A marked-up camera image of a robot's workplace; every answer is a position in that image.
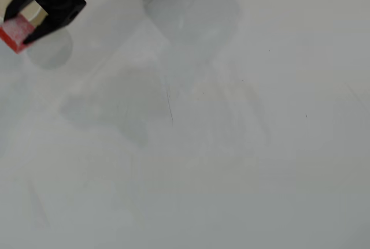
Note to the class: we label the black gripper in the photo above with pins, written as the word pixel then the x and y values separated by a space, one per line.
pixel 62 9

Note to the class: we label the red foam cube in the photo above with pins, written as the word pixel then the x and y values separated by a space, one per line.
pixel 16 33

